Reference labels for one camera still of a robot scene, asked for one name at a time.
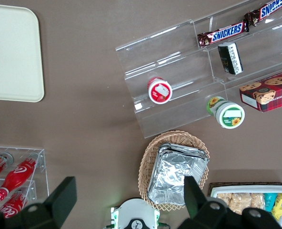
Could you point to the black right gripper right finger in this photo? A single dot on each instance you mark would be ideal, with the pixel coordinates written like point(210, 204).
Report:
point(203, 214)

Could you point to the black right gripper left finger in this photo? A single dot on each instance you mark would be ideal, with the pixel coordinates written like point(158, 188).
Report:
point(48, 210)

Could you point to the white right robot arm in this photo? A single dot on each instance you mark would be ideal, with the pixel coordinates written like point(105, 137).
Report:
point(135, 212)

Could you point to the white rectangular snack tray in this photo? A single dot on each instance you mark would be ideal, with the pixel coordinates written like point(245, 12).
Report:
point(226, 189)

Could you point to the light wicker oval basket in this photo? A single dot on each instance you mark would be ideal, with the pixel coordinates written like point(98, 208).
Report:
point(145, 167)

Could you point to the cream plastic serving tray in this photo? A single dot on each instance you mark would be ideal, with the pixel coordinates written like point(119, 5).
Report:
point(12, 55)

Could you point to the clear wrapped rice cracker pack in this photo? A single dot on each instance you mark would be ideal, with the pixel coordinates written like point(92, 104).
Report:
point(224, 199)
point(241, 202)
point(257, 201)

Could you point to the stacked aluminium foil trays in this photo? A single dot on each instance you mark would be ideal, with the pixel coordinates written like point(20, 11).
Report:
point(174, 171)

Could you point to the clear acrylic bottle rack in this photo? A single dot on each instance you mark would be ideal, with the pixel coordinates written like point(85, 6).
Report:
point(42, 155)

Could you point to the teal snack packet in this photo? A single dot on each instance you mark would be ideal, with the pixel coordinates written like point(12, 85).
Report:
point(269, 201)

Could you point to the yellow snack packet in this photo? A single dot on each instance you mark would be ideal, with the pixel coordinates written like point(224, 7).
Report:
point(280, 206)

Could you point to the green sunflower yogurt cup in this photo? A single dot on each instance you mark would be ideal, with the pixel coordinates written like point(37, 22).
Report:
point(229, 115)

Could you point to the red strawberry yogurt cup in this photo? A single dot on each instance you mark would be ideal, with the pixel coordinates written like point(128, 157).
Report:
point(160, 91)

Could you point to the red tartan cookie box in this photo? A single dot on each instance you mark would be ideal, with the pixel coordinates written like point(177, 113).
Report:
point(269, 93)

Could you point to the clear acrylic stepped display shelf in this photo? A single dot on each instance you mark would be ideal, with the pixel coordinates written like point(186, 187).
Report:
point(169, 59)

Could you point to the small black snack box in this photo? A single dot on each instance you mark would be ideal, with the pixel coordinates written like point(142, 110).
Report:
point(230, 58)

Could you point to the Snickers chocolate bar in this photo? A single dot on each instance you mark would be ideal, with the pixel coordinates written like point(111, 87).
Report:
point(226, 33)
point(272, 9)

